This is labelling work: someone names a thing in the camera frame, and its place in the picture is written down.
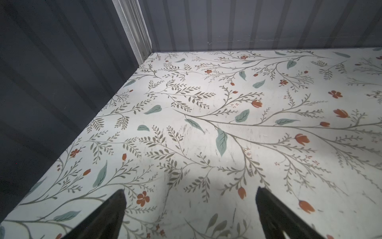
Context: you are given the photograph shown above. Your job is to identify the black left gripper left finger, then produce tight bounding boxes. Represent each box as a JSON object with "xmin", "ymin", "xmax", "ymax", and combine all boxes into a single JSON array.
[{"xmin": 64, "ymin": 189, "xmax": 126, "ymax": 239}]

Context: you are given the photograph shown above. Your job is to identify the aluminium corner frame post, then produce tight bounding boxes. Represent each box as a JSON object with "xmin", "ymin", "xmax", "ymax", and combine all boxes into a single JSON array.
[{"xmin": 112, "ymin": 0, "xmax": 153, "ymax": 65}]

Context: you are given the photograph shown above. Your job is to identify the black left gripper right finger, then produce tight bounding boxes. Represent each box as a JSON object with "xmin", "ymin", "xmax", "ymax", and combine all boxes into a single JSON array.
[{"xmin": 256, "ymin": 187, "xmax": 323, "ymax": 239}]

